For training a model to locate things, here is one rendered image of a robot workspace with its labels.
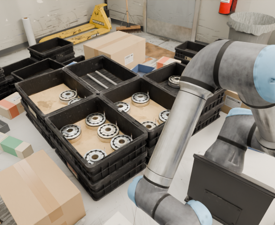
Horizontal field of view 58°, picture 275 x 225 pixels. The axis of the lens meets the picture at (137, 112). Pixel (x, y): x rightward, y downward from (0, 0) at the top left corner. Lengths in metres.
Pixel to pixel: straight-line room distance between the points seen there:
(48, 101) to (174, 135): 1.01
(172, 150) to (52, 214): 0.51
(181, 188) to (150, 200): 0.53
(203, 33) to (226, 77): 3.70
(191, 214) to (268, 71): 0.35
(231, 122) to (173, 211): 0.48
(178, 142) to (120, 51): 1.33
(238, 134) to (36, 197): 0.76
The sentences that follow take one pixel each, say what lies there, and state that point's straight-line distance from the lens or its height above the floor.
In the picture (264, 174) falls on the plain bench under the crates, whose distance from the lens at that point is 1.34.
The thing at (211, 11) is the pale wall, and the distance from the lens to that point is 4.16.
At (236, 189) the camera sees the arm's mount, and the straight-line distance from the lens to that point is 0.94.
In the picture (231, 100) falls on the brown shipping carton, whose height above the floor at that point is 0.81.
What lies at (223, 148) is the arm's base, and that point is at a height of 0.98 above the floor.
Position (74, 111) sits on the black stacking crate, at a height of 0.90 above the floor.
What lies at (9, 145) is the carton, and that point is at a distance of 1.40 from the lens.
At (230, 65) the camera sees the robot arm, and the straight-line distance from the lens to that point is 0.59.
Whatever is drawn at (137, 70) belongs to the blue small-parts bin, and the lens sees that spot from 1.98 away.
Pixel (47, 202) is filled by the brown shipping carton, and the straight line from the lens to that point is 0.98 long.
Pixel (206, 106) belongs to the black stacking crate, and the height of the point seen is 0.86.
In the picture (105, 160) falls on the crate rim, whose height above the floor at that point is 0.93.
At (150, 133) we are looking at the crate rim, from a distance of 1.07.
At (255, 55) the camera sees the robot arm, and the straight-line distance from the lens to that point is 0.58.
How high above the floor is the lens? 1.64
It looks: 38 degrees down
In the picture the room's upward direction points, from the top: straight up
